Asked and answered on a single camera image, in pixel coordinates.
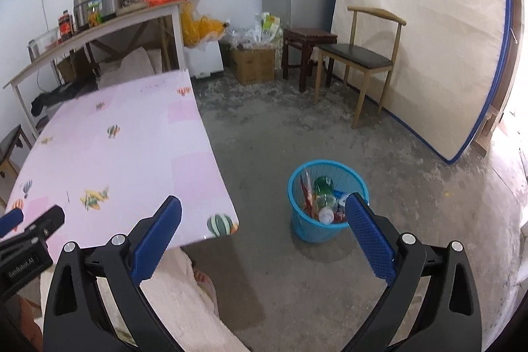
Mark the white green food packet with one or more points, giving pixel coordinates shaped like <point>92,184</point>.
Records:
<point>270,26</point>

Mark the clear plastic bags heap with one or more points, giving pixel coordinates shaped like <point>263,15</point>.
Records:
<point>243,34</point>

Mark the cardboard box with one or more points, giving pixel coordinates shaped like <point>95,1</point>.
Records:
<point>253,65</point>

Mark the dark wooden stool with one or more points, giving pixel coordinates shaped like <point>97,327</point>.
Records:
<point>307,36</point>

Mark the clear green label bottle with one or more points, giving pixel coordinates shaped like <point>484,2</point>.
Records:
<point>324,197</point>

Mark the white storage box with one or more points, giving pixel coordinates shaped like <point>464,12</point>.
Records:
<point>204,59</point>

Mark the person's foot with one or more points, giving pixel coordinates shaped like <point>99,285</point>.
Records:
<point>199,275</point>

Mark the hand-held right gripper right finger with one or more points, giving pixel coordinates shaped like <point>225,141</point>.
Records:
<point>371,240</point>

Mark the red lid sauce jar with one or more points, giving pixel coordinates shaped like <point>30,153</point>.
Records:
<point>66,26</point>

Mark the black cloth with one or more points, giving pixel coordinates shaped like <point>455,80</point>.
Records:
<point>62,96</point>

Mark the white mattress blue edge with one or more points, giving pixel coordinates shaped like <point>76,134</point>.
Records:
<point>420,38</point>

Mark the person's left forearm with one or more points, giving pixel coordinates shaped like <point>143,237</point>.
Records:
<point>29,325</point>

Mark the white long side table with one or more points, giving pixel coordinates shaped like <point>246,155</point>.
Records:
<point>136,14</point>

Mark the pink balloon print tablecloth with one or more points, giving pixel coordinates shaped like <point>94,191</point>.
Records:
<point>136,154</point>

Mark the yellow plastic bag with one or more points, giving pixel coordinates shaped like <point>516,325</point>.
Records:
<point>202,24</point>

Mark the light wooden frame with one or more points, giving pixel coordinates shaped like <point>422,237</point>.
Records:
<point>486,133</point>

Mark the clear glass container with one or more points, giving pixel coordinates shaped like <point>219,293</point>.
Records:
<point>43,42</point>

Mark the red clear plastic packet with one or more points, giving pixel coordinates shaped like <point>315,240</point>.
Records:
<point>307,193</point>

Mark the white plastic bag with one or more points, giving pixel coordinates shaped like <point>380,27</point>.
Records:
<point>132,65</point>

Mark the silver rice cooker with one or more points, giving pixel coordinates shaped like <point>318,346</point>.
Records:
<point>101,1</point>

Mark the blue plastic waste basket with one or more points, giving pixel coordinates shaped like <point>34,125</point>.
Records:
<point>301,224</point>

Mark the wooden chair dark seat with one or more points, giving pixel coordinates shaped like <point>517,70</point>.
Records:
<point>12,143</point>
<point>354,57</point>

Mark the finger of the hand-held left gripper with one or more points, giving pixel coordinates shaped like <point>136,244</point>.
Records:
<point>10,222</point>
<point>45,224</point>

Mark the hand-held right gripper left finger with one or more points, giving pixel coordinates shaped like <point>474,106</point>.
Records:
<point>159,238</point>

